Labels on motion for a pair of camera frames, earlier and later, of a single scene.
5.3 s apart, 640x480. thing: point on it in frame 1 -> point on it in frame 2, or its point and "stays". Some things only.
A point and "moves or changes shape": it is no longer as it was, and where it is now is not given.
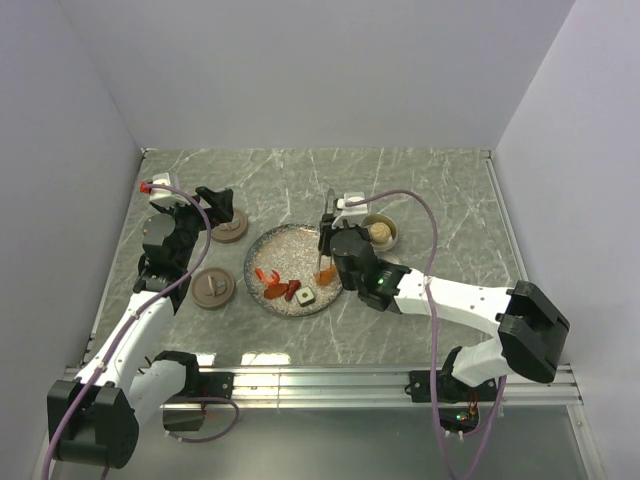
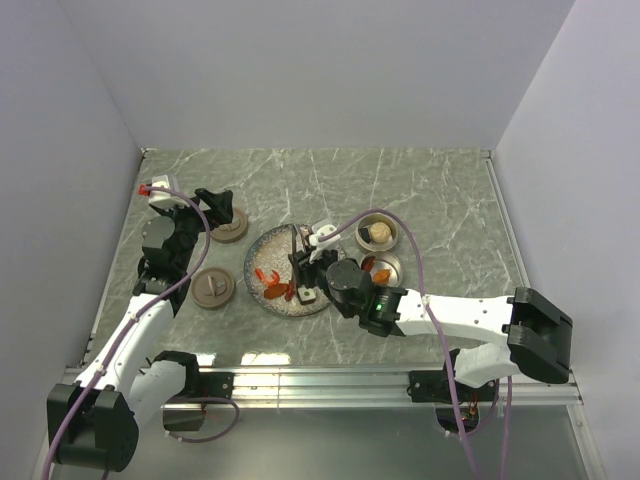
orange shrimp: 268,280 stays
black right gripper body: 328,232 -> 315,274
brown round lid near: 213,288 stays
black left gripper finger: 222,203 stays
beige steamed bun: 380,232 stays
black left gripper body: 189,220 stays
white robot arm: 528,328 moves or changes shape
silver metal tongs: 329,209 -> 296,229
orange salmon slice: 275,290 stays
